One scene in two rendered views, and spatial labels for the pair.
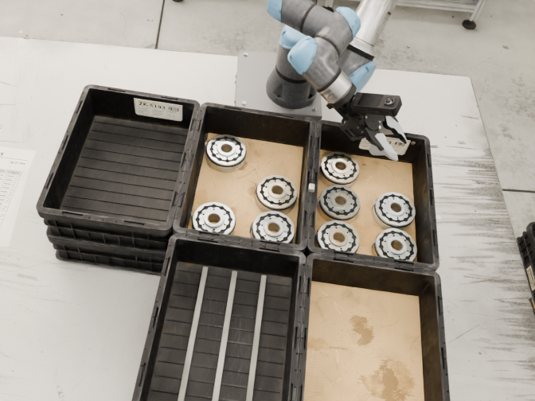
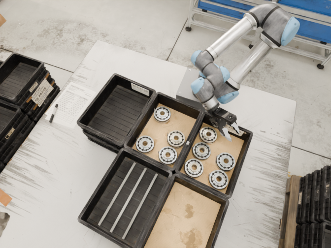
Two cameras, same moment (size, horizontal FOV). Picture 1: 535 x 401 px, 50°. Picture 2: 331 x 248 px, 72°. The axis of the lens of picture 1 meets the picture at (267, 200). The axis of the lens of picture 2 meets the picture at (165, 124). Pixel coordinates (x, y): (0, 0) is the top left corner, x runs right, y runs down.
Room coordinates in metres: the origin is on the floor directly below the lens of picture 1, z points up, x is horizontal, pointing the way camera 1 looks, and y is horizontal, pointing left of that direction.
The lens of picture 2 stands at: (0.35, -0.19, 2.05)
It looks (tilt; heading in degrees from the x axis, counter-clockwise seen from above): 63 degrees down; 26
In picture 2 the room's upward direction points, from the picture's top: 4 degrees clockwise
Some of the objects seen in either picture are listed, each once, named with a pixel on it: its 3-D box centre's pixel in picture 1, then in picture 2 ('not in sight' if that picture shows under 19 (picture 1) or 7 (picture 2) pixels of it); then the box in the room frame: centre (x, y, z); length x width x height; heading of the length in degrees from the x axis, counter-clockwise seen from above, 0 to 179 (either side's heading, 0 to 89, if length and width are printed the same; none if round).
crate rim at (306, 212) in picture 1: (249, 173); (164, 128); (0.84, 0.05, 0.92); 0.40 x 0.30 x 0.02; 3
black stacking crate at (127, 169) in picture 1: (126, 167); (119, 111); (0.83, 0.35, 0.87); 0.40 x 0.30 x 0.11; 3
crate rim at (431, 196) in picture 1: (372, 191); (215, 151); (0.86, -0.24, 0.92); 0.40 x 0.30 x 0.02; 3
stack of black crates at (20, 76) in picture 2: not in sight; (27, 91); (0.79, 1.39, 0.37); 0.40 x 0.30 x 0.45; 9
